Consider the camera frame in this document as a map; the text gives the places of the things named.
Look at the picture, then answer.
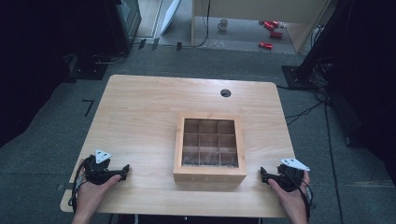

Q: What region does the person's right hand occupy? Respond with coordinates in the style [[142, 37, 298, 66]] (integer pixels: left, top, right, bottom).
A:
[[268, 171, 312, 217]]

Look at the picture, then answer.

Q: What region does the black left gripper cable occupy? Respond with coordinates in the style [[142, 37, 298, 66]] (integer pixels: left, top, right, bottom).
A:
[[68, 155, 95, 213]]

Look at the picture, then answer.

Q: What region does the black stand base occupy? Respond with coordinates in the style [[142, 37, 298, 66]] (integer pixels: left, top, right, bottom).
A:
[[281, 63, 326, 91]]

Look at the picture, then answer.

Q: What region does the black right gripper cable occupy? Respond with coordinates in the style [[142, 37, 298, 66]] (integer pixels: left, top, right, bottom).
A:
[[281, 169, 315, 222]]

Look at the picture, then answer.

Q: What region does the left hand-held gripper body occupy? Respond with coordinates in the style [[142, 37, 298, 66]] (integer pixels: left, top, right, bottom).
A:
[[83, 148, 123, 186]]

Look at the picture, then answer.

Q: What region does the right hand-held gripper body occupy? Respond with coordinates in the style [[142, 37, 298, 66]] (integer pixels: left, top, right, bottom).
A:
[[268, 158, 311, 193]]

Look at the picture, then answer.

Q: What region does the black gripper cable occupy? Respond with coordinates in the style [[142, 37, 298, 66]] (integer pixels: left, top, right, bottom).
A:
[[68, 155, 95, 213], [281, 169, 315, 222]]

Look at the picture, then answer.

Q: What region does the black floor plate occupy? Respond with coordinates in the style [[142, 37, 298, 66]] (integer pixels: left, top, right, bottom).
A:
[[65, 53, 109, 82]]

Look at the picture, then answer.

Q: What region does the wooden compartment box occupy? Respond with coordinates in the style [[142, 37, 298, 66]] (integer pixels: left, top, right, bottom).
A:
[[172, 113, 248, 185]]

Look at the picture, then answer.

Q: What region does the grey mug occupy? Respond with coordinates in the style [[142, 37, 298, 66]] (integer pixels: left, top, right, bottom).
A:
[[217, 18, 230, 33]]

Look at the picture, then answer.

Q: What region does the white board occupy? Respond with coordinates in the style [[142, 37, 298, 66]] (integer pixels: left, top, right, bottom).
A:
[[160, 0, 182, 35]]

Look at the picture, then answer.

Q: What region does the person's left hand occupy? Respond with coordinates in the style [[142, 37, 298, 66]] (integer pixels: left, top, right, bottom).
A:
[[74, 175, 122, 215]]

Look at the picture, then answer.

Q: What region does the light wooden furniture frame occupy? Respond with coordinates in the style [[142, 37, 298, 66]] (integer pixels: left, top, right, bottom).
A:
[[191, 0, 332, 54]]

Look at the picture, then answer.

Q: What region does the black floor cable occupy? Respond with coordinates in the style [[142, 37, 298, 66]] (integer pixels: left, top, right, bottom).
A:
[[285, 100, 325, 126], [322, 90, 345, 224], [91, 49, 131, 66], [177, 0, 212, 50]]

